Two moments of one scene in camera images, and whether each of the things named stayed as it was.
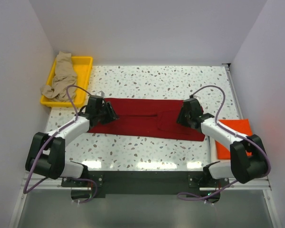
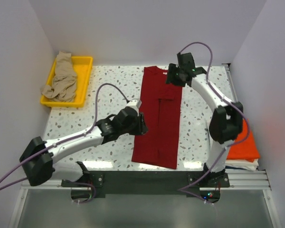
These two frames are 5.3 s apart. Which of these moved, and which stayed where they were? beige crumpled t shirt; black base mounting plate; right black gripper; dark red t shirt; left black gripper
Moved: left black gripper; dark red t shirt; right black gripper
Stayed: beige crumpled t shirt; black base mounting plate
